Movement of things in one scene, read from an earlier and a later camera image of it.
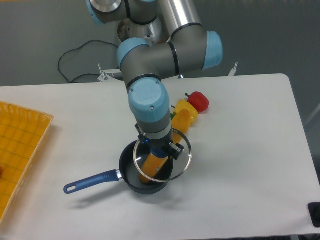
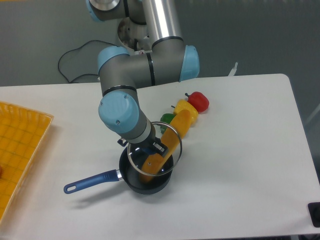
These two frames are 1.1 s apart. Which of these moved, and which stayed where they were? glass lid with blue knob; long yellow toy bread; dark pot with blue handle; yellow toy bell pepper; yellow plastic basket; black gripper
Moved: black gripper; glass lid with blue knob
Stayed: yellow plastic basket; long yellow toy bread; dark pot with blue handle; yellow toy bell pepper
